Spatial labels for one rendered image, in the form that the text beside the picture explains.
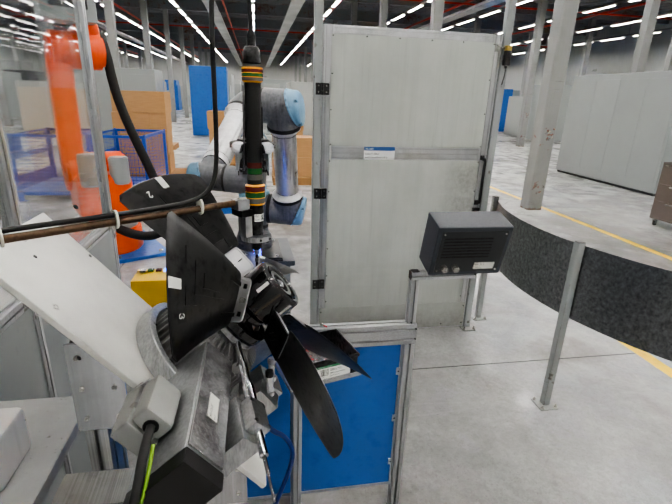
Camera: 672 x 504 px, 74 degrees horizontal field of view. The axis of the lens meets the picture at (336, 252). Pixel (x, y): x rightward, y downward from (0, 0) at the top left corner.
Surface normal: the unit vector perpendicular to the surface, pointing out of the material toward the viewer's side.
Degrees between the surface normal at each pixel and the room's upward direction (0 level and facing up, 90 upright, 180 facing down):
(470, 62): 90
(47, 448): 0
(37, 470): 0
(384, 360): 90
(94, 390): 90
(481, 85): 90
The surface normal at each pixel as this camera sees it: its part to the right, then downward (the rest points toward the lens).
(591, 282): -0.87, 0.13
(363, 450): 0.17, 0.33
